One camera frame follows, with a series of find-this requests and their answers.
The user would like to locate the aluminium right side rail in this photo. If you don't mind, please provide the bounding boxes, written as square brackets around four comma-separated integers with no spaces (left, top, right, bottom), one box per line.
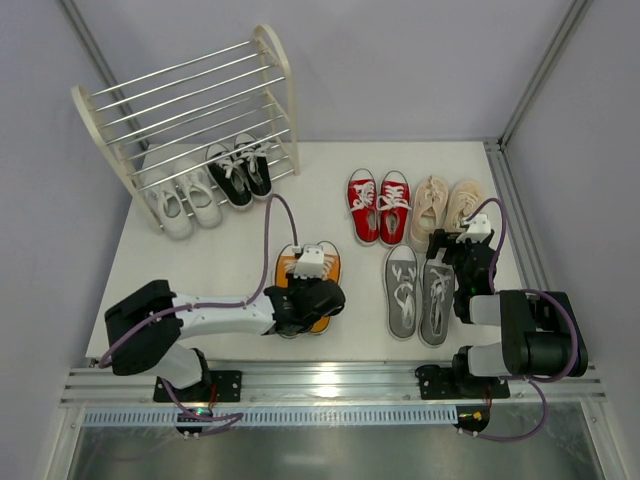
[484,139,550,290]

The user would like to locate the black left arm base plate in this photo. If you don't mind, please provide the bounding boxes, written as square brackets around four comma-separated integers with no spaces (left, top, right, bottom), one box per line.
[170,369,243,403]

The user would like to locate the white sneaker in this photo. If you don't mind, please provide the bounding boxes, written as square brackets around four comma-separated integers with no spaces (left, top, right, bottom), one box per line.
[141,169,193,240]
[173,157,223,228]

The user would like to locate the aluminium rail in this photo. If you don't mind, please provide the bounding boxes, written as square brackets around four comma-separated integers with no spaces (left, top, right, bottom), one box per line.
[58,360,607,408]
[484,139,550,290]

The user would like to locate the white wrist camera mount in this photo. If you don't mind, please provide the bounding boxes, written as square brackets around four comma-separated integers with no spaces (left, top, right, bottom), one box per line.
[293,244,325,280]
[456,213,493,243]

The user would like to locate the right controller board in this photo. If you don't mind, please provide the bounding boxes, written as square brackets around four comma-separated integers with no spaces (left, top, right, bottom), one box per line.
[454,405,491,434]

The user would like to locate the grey slotted cable duct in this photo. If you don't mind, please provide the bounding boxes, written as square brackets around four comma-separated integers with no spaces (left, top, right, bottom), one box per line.
[82,404,458,428]

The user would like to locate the black canvas sneaker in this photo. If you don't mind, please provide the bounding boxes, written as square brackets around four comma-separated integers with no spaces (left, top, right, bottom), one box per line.
[205,143,253,211]
[234,133,272,200]

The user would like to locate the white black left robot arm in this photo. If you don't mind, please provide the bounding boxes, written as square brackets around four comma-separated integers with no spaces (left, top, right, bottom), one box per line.
[99,279,346,390]

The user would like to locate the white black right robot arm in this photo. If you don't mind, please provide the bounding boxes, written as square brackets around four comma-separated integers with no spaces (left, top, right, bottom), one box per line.
[418,229,588,399]

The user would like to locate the grey canvas sneaker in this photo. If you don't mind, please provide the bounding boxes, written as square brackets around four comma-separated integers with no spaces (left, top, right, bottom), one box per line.
[418,261,455,348]
[383,244,419,341]

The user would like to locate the aluminium corner post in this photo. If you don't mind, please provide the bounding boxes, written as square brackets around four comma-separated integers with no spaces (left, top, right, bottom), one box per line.
[58,0,151,151]
[497,0,594,151]

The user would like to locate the cream metal shoe shelf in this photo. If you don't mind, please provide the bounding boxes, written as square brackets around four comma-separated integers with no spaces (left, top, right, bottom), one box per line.
[71,24,301,232]

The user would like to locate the controller board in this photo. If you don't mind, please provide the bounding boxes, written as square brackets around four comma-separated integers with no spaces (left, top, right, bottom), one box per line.
[454,405,491,434]
[175,407,212,440]

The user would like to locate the orange canvas sneaker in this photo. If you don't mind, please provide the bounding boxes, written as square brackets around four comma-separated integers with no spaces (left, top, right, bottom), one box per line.
[273,244,298,288]
[310,240,342,335]

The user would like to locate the aluminium front rail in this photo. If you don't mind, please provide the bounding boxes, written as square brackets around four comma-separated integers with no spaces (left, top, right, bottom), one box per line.
[58,360,607,408]

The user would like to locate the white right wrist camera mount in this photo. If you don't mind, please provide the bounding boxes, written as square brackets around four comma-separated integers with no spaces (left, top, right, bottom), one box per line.
[456,213,493,243]

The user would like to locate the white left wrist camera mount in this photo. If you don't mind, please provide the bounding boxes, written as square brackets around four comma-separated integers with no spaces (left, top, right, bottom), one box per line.
[293,244,325,280]

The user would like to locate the aluminium right corner post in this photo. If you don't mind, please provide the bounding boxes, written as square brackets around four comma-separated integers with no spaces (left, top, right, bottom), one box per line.
[497,0,594,151]

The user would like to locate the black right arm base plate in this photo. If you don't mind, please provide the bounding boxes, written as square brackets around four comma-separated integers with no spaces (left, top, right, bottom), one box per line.
[414,365,510,400]

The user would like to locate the aluminium left corner post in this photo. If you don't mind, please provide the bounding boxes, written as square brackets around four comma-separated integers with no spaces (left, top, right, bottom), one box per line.
[58,0,151,151]

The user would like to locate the beige lace sneaker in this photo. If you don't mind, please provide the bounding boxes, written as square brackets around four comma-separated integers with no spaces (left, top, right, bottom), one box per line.
[443,179,485,232]
[409,175,449,253]

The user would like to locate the red canvas sneaker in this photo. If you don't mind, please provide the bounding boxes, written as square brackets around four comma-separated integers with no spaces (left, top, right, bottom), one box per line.
[346,168,379,246]
[377,170,411,247]

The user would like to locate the left controller board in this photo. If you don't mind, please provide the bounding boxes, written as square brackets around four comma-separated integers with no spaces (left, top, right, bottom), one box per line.
[175,407,212,440]

